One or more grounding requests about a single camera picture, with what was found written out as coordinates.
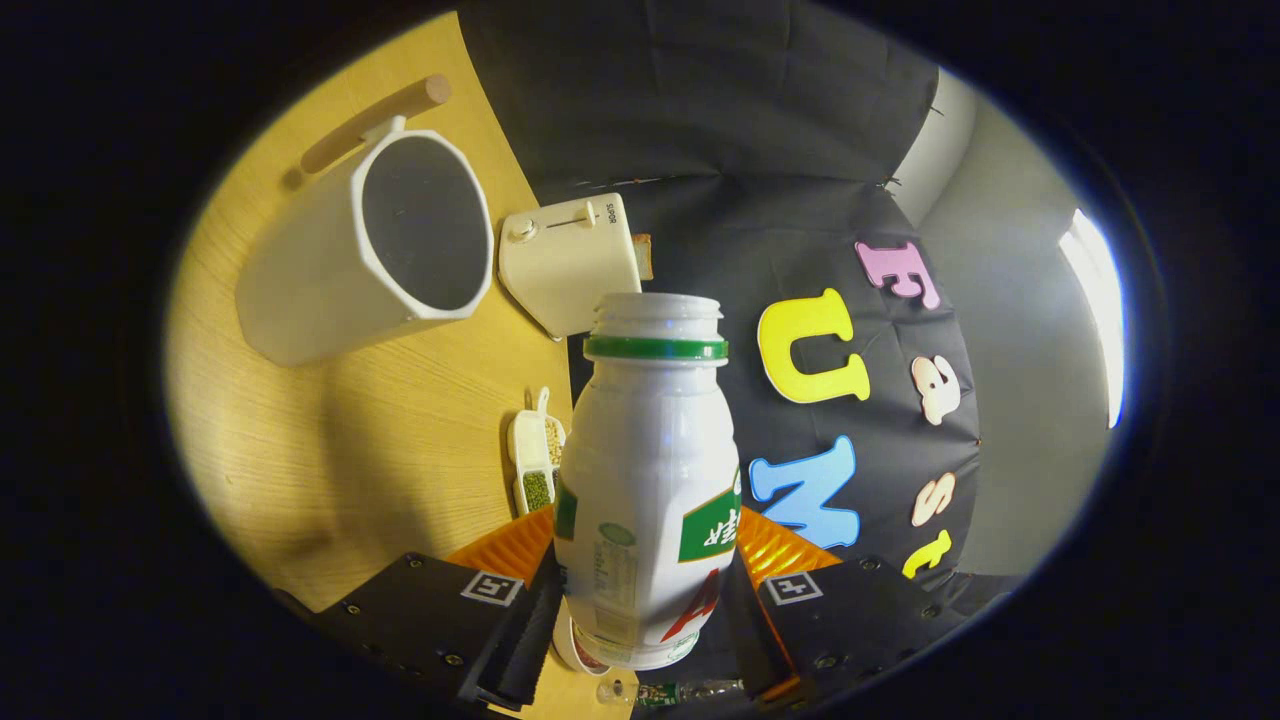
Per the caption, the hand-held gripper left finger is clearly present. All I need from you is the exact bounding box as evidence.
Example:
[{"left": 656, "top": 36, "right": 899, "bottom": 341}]
[{"left": 275, "top": 505, "right": 566, "bottom": 713}]

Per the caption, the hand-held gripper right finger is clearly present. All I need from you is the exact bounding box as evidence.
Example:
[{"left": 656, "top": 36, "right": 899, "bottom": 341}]
[{"left": 722, "top": 505, "right": 1001, "bottom": 713}]

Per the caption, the white juice bottle green label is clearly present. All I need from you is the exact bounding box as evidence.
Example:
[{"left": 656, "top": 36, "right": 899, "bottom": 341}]
[{"left": 552, "top": 292, "right": 743, "bottom": 671}]

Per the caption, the white cup with wooden handle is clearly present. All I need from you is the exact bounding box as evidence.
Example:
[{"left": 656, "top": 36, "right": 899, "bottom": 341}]
[{"left": 235, "top": 75, "right": 496, "bottom": 369}]

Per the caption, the clear plastic water bottle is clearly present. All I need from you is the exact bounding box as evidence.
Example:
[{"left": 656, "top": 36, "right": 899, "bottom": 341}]
[{"left": 597, "top": 678, "right": 746, "bottom": 709}]

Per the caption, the white round plate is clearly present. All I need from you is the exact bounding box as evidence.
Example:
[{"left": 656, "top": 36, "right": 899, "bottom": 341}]
[{"left": 550, "top": 598, "right": 613, "bottom": 677}]

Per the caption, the wooden table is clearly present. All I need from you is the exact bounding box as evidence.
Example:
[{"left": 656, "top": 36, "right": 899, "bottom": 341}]
[{"left": 165, "top": 10, "right": 641, "bottom": 720}]

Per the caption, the white divided dish with beans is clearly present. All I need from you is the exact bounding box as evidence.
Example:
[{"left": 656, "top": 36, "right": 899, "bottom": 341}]
[{"left": 505, "top": 387, "right": 568, "bottom": 517}]

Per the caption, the cream toaster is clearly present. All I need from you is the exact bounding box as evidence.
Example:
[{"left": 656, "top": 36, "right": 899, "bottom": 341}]
[{"left": 497, "top": 192, "right": 643, "bottom": 341}]

